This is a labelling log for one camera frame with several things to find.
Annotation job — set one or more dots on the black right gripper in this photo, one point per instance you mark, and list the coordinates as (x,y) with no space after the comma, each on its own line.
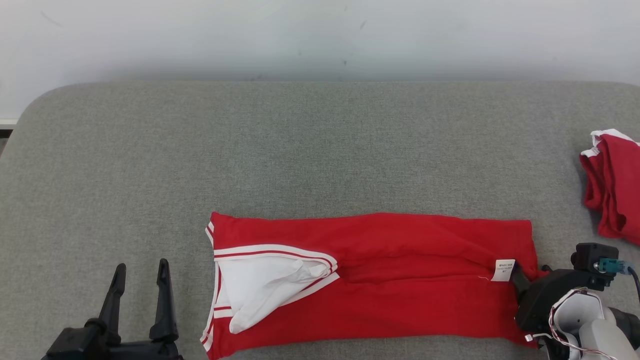
(542,300)

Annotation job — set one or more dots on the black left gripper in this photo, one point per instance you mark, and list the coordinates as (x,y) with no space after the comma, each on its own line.
(145,351)

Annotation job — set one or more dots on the red Bulls basketball shorts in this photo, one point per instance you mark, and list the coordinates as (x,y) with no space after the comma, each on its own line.
(615,185)

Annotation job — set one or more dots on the red Bulls basketball jersey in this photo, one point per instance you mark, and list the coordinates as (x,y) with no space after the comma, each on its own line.
(400,300)

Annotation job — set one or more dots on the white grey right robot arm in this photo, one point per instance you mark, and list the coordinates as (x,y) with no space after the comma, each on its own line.
(600,335)

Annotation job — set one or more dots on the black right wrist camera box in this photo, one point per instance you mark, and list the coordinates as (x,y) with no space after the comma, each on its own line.
(590,260)

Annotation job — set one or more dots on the black wall baseboard strip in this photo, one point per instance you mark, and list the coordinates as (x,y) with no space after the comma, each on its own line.
(6,132)

